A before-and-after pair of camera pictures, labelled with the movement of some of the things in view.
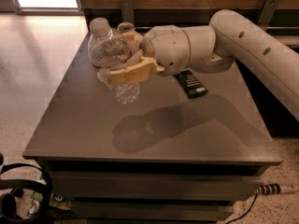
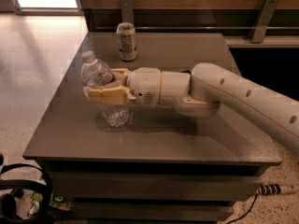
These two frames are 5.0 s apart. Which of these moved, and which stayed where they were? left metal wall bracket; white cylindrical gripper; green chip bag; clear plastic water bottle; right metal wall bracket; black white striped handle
Moved: clear plastic water bottle; white cylindrical gripper
Stayed: green chip bag; right metal wall bracket; black white striped handle; left metal wall bracket
